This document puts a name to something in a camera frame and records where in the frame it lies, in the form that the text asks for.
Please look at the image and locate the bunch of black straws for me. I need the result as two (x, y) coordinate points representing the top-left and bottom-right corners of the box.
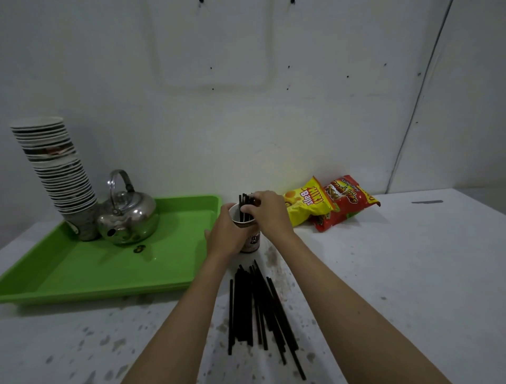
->
(238, 193), (258, 225)

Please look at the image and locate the person's left hand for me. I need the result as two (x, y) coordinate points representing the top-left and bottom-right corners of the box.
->
(204, 203), (248, 260)

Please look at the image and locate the person's left forearm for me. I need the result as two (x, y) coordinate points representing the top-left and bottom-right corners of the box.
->
(117, 248), (246, 384)

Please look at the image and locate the shiny steel kettle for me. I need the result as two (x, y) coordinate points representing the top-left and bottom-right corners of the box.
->
(96, 169), (160, 246)

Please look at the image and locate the pile of loose black straws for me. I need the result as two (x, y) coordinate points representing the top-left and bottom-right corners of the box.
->
(228, 260), (307, 381)

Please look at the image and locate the stack of paper cups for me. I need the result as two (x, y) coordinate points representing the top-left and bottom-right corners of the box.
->
(9, 116), (100, 242)

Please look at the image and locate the yellow snack packet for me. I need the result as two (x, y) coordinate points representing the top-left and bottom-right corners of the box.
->
(283, 176), (337, 228)

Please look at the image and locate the printed paper cup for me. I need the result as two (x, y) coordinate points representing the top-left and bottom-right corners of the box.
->
(228, 203), (262, 254)

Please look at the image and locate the green plastic tray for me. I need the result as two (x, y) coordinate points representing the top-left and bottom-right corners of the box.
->
(0, 195), (224, 305)

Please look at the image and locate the person's right hand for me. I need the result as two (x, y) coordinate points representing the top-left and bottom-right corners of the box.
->
(241, 190), (296, 243)

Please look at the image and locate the person's right forearm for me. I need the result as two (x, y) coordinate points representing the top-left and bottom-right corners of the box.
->
(264, 231), (452, 384)

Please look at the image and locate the red snack packet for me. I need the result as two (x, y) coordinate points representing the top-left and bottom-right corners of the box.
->
(312, 175), (381, 233)

